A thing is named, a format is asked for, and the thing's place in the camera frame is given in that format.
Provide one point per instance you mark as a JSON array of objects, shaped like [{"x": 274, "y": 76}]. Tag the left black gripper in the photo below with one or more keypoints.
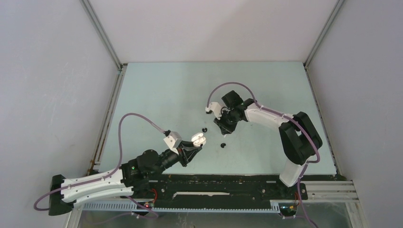
[{"x": 184, "y": 157}]

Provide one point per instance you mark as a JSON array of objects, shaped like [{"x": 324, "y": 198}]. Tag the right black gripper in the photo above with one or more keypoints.
[{"x": 228, "y": 129}]

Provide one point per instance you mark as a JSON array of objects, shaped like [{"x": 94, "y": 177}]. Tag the white earbud charging case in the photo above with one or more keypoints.
[{"x": 198, "y": 140}]

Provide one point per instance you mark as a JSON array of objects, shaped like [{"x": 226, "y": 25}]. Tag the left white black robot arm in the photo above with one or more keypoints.
[{"x": 130, "y": 178}]

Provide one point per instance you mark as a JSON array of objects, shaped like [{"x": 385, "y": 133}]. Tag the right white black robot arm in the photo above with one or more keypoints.
[{"x": 299, "y": 137}]

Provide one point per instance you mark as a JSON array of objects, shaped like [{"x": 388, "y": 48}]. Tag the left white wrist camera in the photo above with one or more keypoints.
[{"x": 172, "y": 139}]

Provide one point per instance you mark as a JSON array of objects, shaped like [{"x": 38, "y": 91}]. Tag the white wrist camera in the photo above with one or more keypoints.
[
  {"x": 214, "y": 108},
  {"x": 172, "y": 139}
]

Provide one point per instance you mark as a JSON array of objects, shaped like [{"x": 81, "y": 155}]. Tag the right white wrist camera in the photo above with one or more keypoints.
[{"x": 214, "y": 108}]

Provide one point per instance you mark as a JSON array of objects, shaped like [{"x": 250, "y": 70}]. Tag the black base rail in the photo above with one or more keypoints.
[{"x": 174, "y": 191}]

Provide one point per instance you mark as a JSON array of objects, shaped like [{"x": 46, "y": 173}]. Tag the left aluminium frame post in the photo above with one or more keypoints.
[{"x": 97, "y": 24}]

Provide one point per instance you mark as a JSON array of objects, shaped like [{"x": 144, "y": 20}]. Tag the aluminium frame post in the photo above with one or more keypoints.
[
  {"x": 324, "y": 31},
  {"x": 97, "y": 24}
]

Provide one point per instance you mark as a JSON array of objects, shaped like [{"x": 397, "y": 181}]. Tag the right aluminium frame post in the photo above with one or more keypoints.
[{"x": 324, "y": 31}]

